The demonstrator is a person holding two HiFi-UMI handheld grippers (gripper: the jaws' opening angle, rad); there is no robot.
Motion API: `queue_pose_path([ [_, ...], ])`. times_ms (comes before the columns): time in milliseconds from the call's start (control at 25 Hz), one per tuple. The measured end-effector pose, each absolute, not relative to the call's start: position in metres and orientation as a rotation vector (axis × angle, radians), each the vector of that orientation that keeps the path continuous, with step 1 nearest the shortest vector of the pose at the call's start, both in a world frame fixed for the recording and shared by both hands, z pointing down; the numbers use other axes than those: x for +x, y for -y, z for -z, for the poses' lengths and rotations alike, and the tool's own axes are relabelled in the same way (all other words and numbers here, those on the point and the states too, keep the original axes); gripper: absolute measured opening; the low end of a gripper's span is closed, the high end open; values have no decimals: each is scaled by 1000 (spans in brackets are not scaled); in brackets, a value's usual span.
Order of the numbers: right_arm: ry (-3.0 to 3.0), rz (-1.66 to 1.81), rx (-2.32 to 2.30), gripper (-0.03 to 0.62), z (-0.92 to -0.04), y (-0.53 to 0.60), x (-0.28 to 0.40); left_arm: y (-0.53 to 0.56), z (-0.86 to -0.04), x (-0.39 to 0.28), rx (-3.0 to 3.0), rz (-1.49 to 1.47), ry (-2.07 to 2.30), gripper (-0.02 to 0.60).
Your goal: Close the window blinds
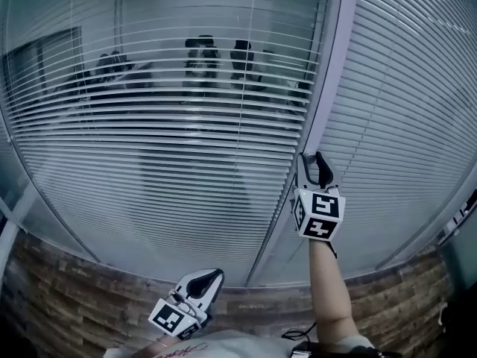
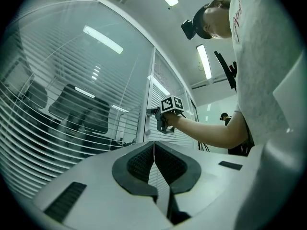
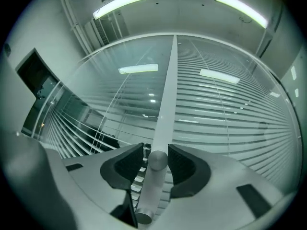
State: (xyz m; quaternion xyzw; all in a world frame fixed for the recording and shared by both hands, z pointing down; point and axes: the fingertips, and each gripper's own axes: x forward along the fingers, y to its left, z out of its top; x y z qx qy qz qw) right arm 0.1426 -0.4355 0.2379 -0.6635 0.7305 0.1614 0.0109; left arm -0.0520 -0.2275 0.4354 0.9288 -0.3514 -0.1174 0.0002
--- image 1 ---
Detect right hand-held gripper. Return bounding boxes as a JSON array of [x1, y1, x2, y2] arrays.
[[292, 151, 347, 259]]

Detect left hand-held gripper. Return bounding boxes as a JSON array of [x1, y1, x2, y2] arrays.
[[148, 268, 225, 342]]

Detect white slatted window blinds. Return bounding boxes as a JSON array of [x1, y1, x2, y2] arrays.
[[0, 0, 334, 287], [256, 0, 477, 277]]

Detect person's right forearm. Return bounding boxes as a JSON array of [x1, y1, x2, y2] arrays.
[[308, 239, 363, 344]]

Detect person's left forearm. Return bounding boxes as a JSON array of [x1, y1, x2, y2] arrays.
[[130, 334, 176, 358]]

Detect person's white shirt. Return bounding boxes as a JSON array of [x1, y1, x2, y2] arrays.
[[106, 329, 375, 358]]

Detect brown brick-pattern sill panel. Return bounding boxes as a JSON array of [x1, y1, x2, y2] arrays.
[[0, 233, 454, 358]]

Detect grey window frame post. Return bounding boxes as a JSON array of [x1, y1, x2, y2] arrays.
[[244, 0, 359, 287]]

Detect black cable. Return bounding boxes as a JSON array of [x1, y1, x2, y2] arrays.
[[280, 321, 318, 343]]

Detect dark wall screen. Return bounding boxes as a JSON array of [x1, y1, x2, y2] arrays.
[[1, 25, 83, 104]]

